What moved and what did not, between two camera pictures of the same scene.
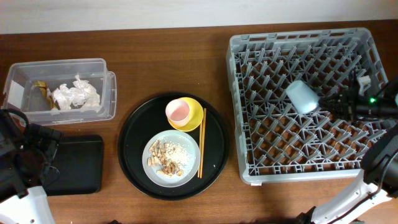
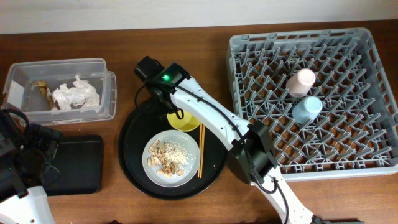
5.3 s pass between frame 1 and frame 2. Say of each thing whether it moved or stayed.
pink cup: moved
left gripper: stayed
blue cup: moved
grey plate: stayed
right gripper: moved
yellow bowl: stayed
